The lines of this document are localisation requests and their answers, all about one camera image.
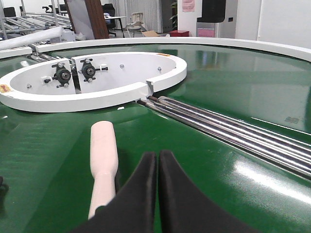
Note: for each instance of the steel rollers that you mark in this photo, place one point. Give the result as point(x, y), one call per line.
point(284, 152)
point(40, 57)

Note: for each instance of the brown wooden door panel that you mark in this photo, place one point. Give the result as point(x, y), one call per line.
point(87, 18)

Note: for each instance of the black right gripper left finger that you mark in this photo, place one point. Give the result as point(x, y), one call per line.
point(132, 210)

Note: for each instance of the green conveyor belt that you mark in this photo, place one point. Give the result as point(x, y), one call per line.
point(44, 158)

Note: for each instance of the black bearing left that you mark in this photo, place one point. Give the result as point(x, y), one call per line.
point(62, 75)

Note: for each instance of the cardboard box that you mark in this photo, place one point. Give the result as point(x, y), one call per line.
point(151, 34)

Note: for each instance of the metal roller rack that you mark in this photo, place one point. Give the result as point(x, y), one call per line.
point(20, 17)

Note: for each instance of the pink hand brush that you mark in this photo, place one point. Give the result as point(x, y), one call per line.
point(103, 164)

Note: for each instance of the white office chair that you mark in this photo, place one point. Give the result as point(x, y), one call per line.
point(136, 24)

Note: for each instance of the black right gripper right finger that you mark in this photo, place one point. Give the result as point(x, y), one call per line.
point(184, 208)

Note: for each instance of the orange warning sticker left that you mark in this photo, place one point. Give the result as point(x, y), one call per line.
point(4, 88)

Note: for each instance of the black bearing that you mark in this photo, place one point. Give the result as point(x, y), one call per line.
point(88, 70)
point(62, 75)

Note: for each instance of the steel rollers far left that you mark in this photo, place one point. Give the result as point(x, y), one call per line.
point(40, 57)

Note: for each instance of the steel rollers right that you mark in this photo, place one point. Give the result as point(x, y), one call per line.
point(284, 152)

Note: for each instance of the black bearing right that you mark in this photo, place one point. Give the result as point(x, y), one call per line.
point(88, 70)

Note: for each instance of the white pink kiosk machine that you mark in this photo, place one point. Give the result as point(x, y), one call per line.
point(218, 19)

